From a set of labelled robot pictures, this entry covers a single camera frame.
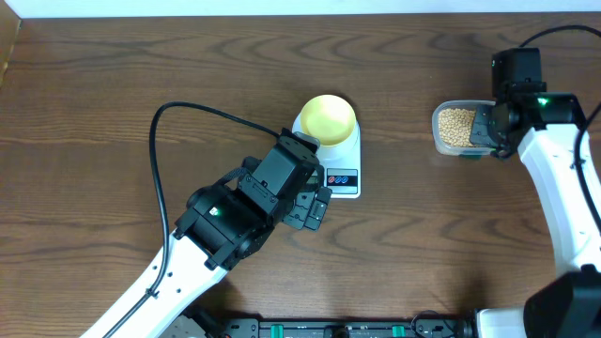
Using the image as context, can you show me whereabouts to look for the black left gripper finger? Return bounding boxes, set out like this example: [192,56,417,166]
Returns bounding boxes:
[283,192,316,229]
[304,187,331,231]

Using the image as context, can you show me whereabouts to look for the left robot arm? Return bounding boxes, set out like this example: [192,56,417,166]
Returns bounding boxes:
[85,129,331,337]

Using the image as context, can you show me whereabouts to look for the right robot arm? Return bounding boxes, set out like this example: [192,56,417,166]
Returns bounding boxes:
[470,47,600,337]

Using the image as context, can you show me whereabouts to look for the white digital kitchen scale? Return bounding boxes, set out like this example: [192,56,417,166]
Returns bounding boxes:
[293,115,362,199]

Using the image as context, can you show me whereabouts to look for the yellow bowl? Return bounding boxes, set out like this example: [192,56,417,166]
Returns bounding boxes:
[300,95,357,146]

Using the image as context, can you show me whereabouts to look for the soybeans in container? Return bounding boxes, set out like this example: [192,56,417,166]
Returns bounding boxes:
[438,108,476,147]

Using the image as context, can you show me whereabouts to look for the clear plastic container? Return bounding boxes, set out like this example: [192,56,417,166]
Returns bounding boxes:
[432,100,495,156]

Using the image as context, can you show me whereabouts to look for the green tape label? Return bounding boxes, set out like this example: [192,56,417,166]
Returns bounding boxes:
[459,155,482,161]

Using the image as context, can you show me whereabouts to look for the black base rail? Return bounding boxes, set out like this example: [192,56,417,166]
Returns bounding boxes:
[159,307,480,338]

